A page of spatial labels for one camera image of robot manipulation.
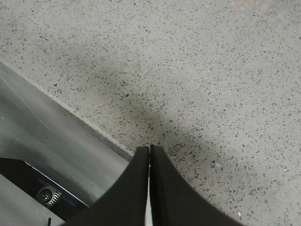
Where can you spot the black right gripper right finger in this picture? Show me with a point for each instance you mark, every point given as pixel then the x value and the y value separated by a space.
pixel 174 202

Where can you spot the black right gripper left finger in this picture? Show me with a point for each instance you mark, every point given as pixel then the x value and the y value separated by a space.
pixel 124 204

